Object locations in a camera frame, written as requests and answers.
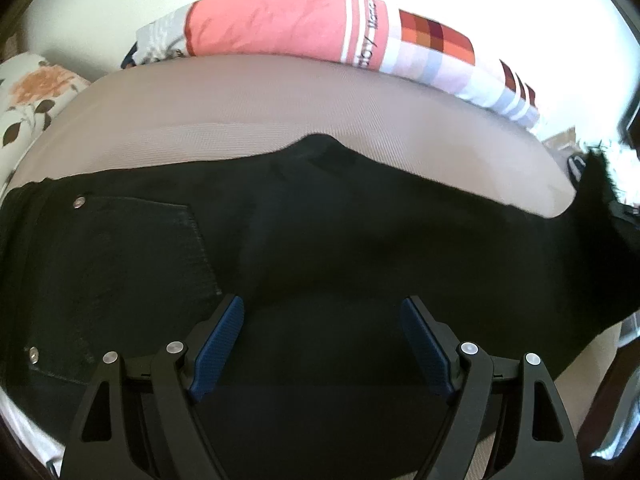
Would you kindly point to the pink plaid long pillow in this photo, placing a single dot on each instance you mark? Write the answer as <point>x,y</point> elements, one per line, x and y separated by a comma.
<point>366,34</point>

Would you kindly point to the black pants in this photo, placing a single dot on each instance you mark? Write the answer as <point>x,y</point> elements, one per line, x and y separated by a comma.
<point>322,245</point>

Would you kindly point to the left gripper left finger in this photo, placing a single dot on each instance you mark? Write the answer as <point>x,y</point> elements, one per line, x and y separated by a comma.
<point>137,417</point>

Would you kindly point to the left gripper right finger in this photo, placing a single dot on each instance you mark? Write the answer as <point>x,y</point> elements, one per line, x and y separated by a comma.
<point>533,440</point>

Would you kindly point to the beige bed mat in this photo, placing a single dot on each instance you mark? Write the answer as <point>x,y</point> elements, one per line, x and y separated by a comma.
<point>240,105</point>

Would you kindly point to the striped dark cloth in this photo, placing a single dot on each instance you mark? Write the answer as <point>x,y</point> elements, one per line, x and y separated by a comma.
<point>576,166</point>

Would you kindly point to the floral pillow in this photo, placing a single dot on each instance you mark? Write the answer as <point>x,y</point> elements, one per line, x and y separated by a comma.
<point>33,92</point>

